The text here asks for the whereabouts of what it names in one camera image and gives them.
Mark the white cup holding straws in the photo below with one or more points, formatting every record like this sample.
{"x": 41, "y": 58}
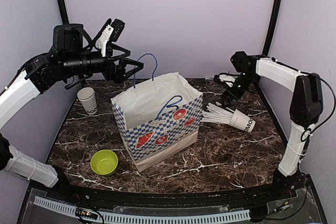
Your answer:
{"x": 242, "y": 122}

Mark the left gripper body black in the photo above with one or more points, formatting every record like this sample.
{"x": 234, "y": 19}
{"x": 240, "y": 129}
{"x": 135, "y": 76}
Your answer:
{"x": 75, "y": 62}

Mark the stack of white paper cups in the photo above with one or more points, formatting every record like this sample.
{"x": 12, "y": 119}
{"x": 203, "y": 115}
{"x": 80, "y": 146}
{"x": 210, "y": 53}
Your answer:
{"x": 88, "y": 100}

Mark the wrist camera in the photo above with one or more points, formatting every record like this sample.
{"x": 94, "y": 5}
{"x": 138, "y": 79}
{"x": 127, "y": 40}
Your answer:
{"x": 70, "y": 38}
{"x": 237, "y": 60}

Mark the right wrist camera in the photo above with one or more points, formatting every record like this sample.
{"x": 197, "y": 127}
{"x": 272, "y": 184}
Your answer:
{"x": 237, "y": 60}

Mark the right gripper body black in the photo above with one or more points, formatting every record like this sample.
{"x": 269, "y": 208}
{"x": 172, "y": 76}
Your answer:
{"x": 244, "y": 81}

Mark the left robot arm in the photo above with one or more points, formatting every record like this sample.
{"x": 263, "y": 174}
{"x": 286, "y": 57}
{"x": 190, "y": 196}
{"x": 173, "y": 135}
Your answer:
{"x": 35, "y": 77}

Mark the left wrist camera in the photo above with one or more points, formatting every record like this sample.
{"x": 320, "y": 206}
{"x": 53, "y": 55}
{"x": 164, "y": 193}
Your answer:
{"x": 70, "y": 38}

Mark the patterned paper takeout bag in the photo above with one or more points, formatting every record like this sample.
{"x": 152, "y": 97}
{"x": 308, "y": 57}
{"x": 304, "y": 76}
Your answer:
{"x": 158, "y": 118}

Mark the black front rail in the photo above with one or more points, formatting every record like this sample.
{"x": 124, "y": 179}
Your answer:
{"x": 247, "y": 197}

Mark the green bowl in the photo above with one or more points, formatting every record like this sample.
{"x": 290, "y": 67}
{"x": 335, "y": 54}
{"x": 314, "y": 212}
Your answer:
{"x": 104, "y": 162}

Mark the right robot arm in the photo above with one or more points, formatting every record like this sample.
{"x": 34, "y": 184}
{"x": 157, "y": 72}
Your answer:
{"x": 306, "y": 104}

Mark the right black corner post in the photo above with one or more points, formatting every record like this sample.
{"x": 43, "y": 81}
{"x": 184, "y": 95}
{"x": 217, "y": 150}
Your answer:
{"x": 272, "y": 27}

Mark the white slotted cable duct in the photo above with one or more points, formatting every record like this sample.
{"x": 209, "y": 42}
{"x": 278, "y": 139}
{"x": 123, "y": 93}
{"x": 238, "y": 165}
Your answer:
{"x": 86, "y": 215}

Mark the bundle of white wrapped straws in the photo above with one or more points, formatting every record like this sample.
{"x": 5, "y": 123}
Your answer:
{"x": 216, "y": 114}

